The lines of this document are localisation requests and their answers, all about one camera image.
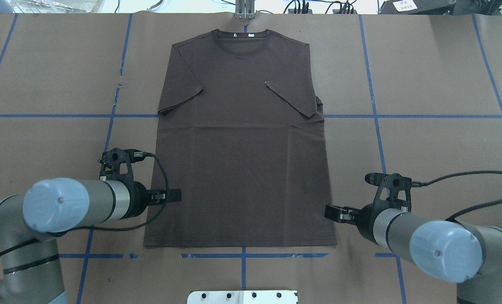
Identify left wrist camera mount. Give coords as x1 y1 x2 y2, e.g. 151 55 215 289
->
98 148 151 184

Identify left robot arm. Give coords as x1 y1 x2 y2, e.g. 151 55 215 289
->
0 178 182 304

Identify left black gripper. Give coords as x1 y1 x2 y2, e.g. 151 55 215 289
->
133 182 182 216

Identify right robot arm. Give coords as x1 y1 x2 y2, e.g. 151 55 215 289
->
324 204 502 304

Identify aluminium frame post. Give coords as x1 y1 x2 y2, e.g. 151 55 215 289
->
234 0 256 20

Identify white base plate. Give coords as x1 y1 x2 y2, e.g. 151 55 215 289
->
187 289 299 304

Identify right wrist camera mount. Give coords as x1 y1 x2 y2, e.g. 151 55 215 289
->
364 172 424 212

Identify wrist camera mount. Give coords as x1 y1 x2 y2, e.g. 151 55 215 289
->
98 148 151 184
364 172 424 212

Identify dark brown t-shirt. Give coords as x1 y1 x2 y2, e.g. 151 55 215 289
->
143 30 337 248

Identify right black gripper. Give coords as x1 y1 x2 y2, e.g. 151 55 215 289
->
324 204 377 237

